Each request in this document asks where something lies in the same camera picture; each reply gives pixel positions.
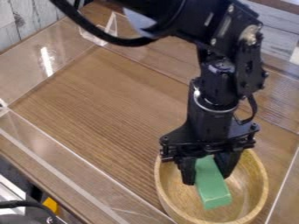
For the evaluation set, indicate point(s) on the clear acrylic corner bracket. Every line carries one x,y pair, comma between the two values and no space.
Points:
110,29

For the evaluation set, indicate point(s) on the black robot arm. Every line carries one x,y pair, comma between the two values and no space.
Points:
224,28

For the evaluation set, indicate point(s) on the yellow tag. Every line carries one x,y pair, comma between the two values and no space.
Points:
53,205

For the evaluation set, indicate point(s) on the brown wooden bowl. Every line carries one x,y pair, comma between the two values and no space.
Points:
184,205

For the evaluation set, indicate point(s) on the green rectangular block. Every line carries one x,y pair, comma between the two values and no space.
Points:
210,183

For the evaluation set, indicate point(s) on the clear acrylic tray wall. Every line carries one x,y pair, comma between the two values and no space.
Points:
72,196

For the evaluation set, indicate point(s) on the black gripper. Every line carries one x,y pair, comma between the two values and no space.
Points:
212,132

